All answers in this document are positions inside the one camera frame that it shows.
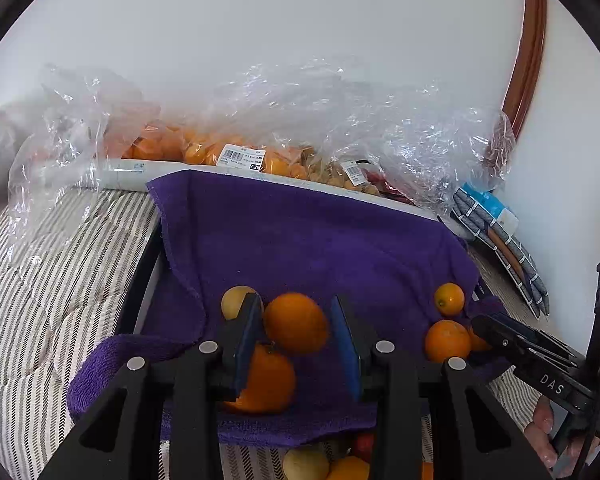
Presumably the yellow-green round fruit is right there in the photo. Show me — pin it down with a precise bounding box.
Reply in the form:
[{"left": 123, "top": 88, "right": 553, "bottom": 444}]
[
  {"left": 221, "top": 286, "right": 264, "bottom": 321},
  {"left": 282, "top": 447, "right": 331, "bottom": 480}
]

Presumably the clear bag of oranges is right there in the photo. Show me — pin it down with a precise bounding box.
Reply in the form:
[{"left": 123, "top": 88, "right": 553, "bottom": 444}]
[{"left": 105, "top": 60, "right": 321, "bottom": 181}]

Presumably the pile of oranges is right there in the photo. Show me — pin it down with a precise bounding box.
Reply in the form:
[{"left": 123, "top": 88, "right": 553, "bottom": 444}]
[{"left": 327, "top": 455, "right": 435, "bottom": 480}]

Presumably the blue and white box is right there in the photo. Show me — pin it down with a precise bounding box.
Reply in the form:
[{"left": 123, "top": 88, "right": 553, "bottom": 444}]
[{"left": 472, "top": 185, "right": 520, "bottom": 233}]

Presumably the folded grey plaid cloth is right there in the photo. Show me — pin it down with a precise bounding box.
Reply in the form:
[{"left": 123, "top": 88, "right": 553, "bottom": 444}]
[{"left": 452, "top": 187, "right": 551, "bottom": 318}]

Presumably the purple towel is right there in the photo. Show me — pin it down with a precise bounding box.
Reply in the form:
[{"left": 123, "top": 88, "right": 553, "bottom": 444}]
[{"left": 66, "top": 169, "right": 511, "bottom": 448}]

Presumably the person's right hand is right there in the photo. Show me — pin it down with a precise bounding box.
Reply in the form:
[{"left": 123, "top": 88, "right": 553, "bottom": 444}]
[{"left": 525, "top": 395, "right": 600, "bottom": 467}]

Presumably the red packet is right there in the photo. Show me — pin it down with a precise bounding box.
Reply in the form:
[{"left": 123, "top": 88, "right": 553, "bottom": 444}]
[{"left": 365, "top": 167, "right": 413, "bottom": 203}]

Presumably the brown wooden door frame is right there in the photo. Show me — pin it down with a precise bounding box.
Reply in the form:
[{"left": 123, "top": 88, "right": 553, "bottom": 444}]
[{"left": 500, "top": 0, "right": 548, "bottom": 141}]

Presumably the ripe round orange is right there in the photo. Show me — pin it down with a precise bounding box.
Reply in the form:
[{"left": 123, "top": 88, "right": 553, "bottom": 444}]
[
  {"left": 424, "top": 320, "right": 473, "bottom": 364},
  {"left": 225, "top": 344, "right": 297, "bottom": 414},
  {"left": 263, "top": 292, "right": 330, "bottom": 356},
  {"left": 467, "top": 327, "right": 493, "bottom": 352}
]

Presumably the small red fruit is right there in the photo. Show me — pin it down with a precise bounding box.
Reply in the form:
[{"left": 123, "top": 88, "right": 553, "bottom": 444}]
[{"left": 350, "top": 432, "right": 376, "bottom": 462}]

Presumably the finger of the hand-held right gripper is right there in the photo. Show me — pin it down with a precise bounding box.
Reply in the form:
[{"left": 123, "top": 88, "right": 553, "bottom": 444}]
[
  {"left": 471, "top": 316, "right": 597, "bottom": 412},
  {"left": 484, "top": 312, "right": 579, "bottom": 369}
]

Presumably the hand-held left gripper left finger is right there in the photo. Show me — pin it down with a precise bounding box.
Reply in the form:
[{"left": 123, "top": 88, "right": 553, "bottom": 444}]
[{"left": 40, "top": 292, "right": 265, "bottom": 480}]

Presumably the small oval orange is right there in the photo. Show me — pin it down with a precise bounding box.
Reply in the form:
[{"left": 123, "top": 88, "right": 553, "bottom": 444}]
[{"left": 434, "top": 282, "right": 466, "bottom": 318}]

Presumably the clear bag of brown fruit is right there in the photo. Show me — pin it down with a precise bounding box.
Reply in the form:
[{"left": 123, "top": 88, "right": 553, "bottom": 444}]
[{"left": 300, "top": 75, "right": 516, "bottom": 211}]

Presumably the white tray under towel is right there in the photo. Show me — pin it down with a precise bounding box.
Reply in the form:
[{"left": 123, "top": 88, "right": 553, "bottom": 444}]
[{"left": 92, "top": 157, "right": 443, "bottom": 221}]

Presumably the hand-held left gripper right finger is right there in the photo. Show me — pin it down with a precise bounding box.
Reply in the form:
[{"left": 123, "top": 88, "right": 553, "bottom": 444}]
[{"left": 330, "top": 295, "right": 553, "bottom": 480}]

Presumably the empty clear plastic bag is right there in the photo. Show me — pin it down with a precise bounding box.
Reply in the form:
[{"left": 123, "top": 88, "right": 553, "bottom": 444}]
[{"left": 7, "top": 62, "right": 163, "bottom": 266}]

